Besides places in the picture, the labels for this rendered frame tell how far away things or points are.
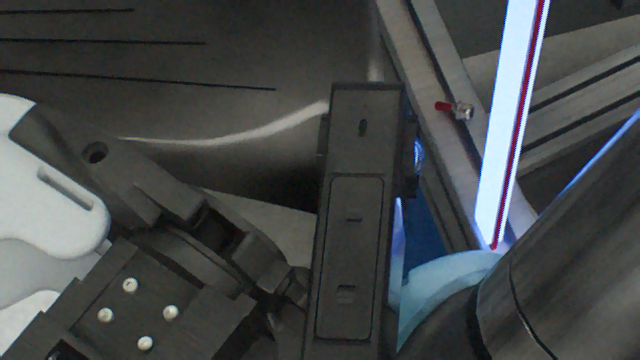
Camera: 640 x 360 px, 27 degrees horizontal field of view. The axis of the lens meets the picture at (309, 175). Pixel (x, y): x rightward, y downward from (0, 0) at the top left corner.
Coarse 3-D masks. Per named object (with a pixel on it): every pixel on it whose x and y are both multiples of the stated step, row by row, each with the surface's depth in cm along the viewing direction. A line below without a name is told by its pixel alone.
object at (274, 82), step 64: (0, 0) 48; (64, 0) 48; (128, 0) 49; (192, 0) 49; (256, 0) 50; (320, 0) 50; (0, 64) 47; (64, 64) 47; (128, 64) 48; (192, 64) 48; (256, 64) 49; (320, 64) 49; (128, 128) 47; (192, 128) 47; (256, 128) 48; (256, 192) 47
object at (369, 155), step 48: (336, 96) 43; (384, 96) 43; (336, 144) 42; (384, 144) 42; (336, 192) 41; (384, 192) 41; (336, 240) 41; (384, 240) 40; (336, 288) 40; (384, 288) 40; (336, 336) 39; (384, 336) 39
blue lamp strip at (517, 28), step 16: (512, 0) 62; (528, 0) 60; (512, 16) 63; (528, 16) 61; (512, 32) 64; (528, 32) 62; (512, 48) 64; (512, 64) 65; (512, 80) 66; (496, 96) 69; (512, 96) 66; (496, 112) 70; (512, 112) 67; (496, 128) 71; (512, 128) 69; (496, 144) 71; (496, 160) 72; (496, 176) 73; (480, 192) 77; (496, 192) 74; (480, 208) 78; (496, 208) 75; (480, 224) 79
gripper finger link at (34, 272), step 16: (112, 224) 44; (16, 240) 46; (112, 240) 44; (128, 240) 45; (0, 256) 46; (16, 256) 46; (32, 256) 46; (96, 256) 45; (0, 272) 46; (16, 272) 45; (32, 272) 45; (48, 272) 45; (64, 272) 45; (80, 272) 45; (0, 288) 45; (16, 288) 45; (32, 288) 45; (48, 288) 45; (64, 288) 45; (0, 304) 45
